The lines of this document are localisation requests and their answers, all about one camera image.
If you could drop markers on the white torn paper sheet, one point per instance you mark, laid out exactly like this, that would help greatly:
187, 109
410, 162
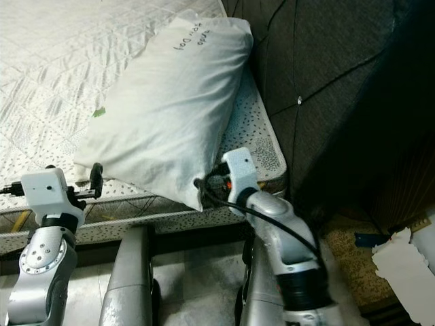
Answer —
404, 268

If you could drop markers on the silver right robot leg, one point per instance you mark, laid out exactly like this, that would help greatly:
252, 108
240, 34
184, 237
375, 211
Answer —
258, 292

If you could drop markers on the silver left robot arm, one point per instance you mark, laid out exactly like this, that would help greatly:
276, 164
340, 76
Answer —
44, 272

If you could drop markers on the silver robot leg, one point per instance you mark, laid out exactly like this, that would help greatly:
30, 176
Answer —
128, 285
258, 292

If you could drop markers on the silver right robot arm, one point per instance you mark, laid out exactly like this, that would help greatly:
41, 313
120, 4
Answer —
285, 231

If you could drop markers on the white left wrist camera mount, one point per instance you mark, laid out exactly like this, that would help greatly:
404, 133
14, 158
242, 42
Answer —
44, 187

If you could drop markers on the silver left robot leg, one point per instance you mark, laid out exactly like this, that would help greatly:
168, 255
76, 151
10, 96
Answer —
128, 285

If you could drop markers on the white quilted mattress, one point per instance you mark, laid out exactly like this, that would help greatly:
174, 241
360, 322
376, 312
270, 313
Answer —
54, 68

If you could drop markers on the white pillow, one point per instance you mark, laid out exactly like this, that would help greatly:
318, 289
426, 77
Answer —
163, 109

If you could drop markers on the dark tufted headboard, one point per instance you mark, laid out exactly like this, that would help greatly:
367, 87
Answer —
333, 81

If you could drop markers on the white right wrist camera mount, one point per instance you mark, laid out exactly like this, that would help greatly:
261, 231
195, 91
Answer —
241, 170

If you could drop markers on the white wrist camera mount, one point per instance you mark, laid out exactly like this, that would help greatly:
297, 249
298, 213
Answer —
44, 187
241, 170

